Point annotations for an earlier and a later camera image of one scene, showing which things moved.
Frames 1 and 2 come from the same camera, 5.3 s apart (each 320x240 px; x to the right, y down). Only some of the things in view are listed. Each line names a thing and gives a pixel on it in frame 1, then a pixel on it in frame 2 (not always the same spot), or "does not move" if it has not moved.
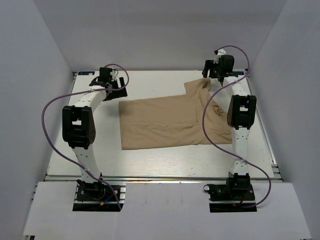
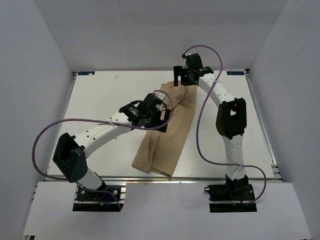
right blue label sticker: (236, 73) does not move
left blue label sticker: (86, 73) does not move
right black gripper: (210, 64) → (179, 71)
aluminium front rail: (74, 179) does not move
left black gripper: (121, 92) → (158, 121)
